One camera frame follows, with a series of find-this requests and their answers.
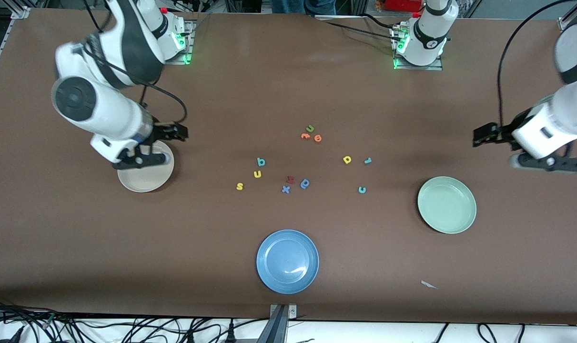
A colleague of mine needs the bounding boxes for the brown beige plate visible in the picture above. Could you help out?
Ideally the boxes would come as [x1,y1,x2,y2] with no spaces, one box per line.
[117,140,175,193]

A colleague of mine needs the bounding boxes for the green plate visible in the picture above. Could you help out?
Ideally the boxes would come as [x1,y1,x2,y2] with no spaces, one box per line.
[417,176,477,234]

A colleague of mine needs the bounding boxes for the aluminium corner profile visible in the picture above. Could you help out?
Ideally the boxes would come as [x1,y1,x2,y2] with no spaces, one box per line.
[557,0,577,32]

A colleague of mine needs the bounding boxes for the red box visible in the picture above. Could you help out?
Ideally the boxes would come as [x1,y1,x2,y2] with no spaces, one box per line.
[385,0,425,13]

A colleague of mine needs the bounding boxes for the blue plate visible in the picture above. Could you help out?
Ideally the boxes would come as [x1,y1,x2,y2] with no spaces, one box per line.
[256,230,320,294]

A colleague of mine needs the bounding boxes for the person in blue jeans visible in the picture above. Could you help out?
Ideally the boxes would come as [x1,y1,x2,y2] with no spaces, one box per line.
[271,0,337,17]

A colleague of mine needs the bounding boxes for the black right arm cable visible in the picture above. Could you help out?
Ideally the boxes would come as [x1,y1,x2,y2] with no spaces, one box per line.
[81,0,189,134]

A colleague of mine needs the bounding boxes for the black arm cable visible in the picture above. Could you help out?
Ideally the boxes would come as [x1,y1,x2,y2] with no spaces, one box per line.
[81,0,189,134]
[496,0,572,129]

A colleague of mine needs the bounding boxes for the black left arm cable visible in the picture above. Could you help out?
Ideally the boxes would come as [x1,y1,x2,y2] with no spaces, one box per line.
[496,0,572,129]

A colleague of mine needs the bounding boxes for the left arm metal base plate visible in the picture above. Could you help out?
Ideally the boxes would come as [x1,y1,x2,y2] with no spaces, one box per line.
[391,21,444,71]

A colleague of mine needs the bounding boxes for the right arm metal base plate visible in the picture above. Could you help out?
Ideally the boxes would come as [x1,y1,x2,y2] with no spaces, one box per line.
[163,18,196,65]

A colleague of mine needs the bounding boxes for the aluminium table edge rail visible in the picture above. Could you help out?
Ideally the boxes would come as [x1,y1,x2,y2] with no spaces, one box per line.
[0,18,17,94]

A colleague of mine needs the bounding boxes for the black base cable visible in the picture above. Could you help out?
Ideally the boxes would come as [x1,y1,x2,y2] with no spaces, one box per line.
[317,16,403,43]

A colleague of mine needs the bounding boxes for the tangled black floor cables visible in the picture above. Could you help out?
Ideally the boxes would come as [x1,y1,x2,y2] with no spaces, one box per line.
[0,298,222,343]

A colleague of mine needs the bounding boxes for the aluminium profile bracket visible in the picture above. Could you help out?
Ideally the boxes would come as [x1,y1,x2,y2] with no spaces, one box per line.
[257,304,298,343]

